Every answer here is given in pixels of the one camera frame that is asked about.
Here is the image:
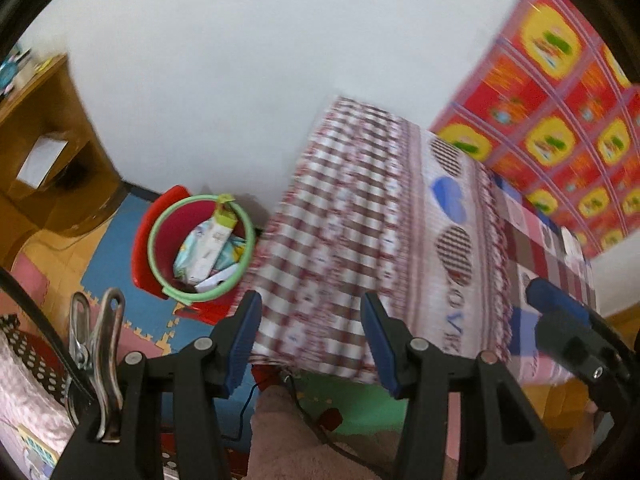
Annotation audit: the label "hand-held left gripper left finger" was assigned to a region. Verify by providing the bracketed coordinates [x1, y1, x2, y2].
[50, 290, 263, 480]

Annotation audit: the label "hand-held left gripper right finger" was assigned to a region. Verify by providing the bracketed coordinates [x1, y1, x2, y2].
[361, 291, 571, 480]

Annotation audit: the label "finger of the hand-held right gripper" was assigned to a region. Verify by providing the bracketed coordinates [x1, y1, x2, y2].
[537, 311, 632, 411]
[527, 278, 591, 318]

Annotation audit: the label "slim white cardboard box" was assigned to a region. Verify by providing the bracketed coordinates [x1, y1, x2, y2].
[195, 265, 237, 294]

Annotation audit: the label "long white green cardboard box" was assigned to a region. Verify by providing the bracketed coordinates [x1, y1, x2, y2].
[187, 195, 237, 281]

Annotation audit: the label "red bucket green rim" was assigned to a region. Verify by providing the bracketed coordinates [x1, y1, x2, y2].
[147, 194, 256, 305]

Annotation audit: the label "red slipper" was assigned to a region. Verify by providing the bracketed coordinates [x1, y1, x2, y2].
[320, 407, 346, 431]

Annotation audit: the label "person's leg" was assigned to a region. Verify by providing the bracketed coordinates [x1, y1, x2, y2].
[247, 385, 461, 480]

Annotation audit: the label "checkered heart bedsheet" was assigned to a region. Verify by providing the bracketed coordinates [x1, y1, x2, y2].
[247, 96, 598, 386]

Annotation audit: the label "metal spring clip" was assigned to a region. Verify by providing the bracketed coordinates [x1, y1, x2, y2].
[67, 287, 126, 443]

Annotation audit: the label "red plastic stool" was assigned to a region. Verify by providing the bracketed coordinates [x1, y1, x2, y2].
[131, 185, 242, 325]

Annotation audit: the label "red floral printed cloth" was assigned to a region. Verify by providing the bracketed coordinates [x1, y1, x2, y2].
[430, 0, 640, 261]

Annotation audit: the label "polka dot cloth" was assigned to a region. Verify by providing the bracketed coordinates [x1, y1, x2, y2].
[0, 312, 71, 411]

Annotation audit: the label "pink printed quilt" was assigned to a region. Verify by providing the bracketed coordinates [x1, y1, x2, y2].
[0, 330, 77, 480]

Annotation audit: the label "wooden desk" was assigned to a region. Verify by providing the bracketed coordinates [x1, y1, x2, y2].
[0, 52, 123, 268]

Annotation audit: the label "white paper sheet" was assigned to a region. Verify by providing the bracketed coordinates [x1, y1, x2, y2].
[16, 137, 68, 186]

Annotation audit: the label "thin dark floor cable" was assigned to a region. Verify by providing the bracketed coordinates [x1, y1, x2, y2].
[220, 370, 353, 461]

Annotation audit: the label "black cable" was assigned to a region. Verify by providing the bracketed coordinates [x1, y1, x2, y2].
[0, 265, 97, 411]

